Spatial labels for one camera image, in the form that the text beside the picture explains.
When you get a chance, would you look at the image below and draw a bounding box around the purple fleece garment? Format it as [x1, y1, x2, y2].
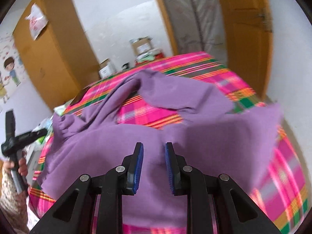
[37, 70, 282, 228]

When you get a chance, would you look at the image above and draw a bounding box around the person's left forearm sleeve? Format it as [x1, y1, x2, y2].
[1, 171, 29, 233]

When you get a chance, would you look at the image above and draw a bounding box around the person's left hand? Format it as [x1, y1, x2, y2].
[3, 157, 28, 177]

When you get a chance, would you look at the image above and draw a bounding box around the black smartphone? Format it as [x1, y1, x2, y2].
[69, 86, 90, 106]

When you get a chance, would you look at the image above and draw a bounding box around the wooden wardrobe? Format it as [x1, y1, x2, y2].
[13, 0, 99, 109]

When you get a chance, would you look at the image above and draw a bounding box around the white cardboard box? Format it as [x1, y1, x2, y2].
[99, 58, 117, 79]

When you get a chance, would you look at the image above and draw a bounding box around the white plastic bag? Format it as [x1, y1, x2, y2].
[25, 3, 48, 40]

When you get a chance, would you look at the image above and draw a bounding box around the black spray bottle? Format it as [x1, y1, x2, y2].
[122, 62, 129, 70]

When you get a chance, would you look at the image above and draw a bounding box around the brown cardboard box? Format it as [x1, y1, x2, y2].
[129, 36, 153, 56]

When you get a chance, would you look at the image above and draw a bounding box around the wooden door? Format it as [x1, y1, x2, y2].
[219, 0, 273, 99]

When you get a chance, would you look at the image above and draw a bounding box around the grey door curtain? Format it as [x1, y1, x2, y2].
[164, 0, 228, 65]

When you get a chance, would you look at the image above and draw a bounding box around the cartoon couple wall sticker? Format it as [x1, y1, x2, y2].
[1, 57, 21, 104]

